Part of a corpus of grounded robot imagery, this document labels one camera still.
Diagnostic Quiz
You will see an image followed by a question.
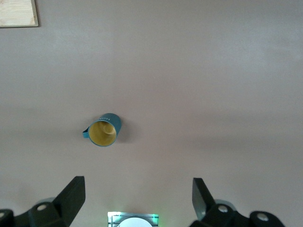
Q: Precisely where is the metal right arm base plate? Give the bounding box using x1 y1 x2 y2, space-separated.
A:
107 211 160 227

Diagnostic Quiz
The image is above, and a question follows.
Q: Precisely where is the teal ribbed cup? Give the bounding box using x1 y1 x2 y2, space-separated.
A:
82 113 123 148

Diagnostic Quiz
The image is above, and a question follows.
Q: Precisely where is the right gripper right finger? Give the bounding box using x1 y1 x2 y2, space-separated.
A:
190 177 285 227

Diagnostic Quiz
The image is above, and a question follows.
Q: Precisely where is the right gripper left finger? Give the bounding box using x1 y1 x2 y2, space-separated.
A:
0 176 86 227

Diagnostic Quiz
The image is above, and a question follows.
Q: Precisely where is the brown table cover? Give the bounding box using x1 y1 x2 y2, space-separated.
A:
0 0 303 227

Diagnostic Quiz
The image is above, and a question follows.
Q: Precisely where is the wooden cutting board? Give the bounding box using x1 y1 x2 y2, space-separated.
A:
0 0 39 28

